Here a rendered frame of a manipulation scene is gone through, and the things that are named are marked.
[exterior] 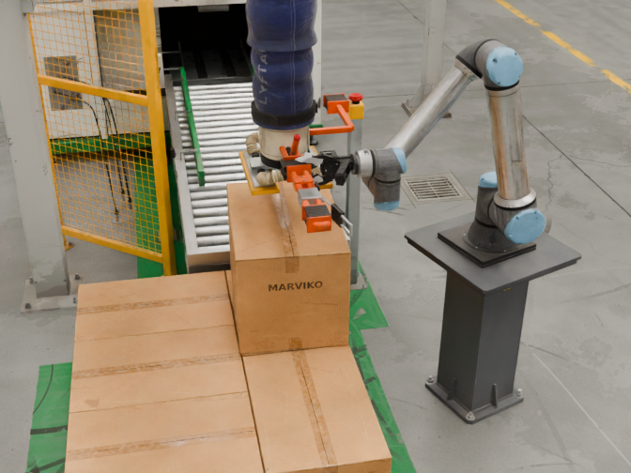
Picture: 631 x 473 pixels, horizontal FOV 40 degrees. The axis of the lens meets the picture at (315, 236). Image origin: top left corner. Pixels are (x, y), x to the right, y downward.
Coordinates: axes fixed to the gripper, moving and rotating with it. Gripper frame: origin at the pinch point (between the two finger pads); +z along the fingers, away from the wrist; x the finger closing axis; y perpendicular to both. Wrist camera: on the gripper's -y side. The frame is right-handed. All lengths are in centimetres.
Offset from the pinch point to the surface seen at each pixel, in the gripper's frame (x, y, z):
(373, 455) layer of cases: -69, -63, -11
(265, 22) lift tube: 45.4, 17.8, 7.2
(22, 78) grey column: -7, 132, 99
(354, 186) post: -66, 115, -49
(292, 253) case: -29.5, -2.9, 2.9
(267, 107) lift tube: 15.8, 19.3, 7.1
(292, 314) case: -54, -5, 3
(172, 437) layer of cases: -69, -42, 49
